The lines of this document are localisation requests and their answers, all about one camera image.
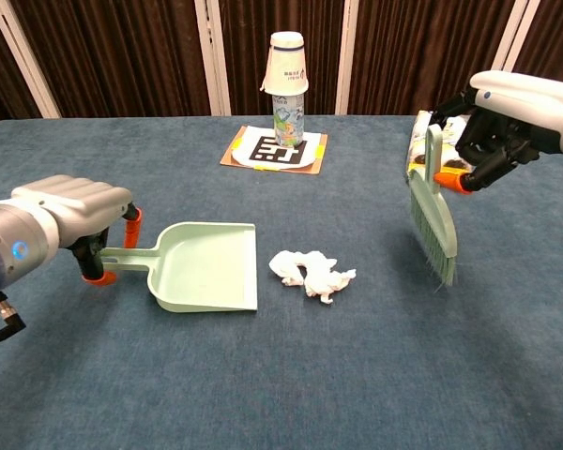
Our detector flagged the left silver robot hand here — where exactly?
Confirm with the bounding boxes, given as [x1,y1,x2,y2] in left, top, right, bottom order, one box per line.
[11,174,145,287]

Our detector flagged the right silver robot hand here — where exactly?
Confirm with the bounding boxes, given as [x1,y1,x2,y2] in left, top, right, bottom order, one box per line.
[431,69,563,196]

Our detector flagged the mint green hand brush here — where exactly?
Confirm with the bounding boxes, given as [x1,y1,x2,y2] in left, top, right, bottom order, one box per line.
[405,122,459,287]

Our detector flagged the mint green plastic dustpan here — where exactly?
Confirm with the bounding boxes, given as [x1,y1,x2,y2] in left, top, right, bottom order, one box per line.
[99,221,258,314]

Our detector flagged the white paper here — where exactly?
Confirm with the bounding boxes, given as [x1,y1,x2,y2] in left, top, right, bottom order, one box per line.
[267,249,358,307]

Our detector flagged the yellow white snack package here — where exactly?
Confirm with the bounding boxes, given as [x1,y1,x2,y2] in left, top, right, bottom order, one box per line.
[405,110,479,184]

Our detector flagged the cardboard card with black marker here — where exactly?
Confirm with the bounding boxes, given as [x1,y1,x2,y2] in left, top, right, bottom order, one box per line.
[219,125,329,175]

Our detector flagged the printed drink bottle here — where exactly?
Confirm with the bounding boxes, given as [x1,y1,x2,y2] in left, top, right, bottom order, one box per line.
[272,91,306,147]

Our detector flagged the upturned white paper cup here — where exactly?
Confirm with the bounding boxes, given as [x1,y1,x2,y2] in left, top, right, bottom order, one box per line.
[259,31,311,94]

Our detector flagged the blue felt table cover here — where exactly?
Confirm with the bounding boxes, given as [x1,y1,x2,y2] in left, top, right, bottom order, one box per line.
[0,112,563,450]

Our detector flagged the white screen frame post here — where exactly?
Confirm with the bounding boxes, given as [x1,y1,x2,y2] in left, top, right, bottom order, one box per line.
[335,0,360,116]
[194,0,232,117]
[476,0,530,115]
[0,0,61,119]

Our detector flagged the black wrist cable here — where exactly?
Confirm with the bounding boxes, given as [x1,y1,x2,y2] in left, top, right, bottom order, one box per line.
[0,291,27,351]

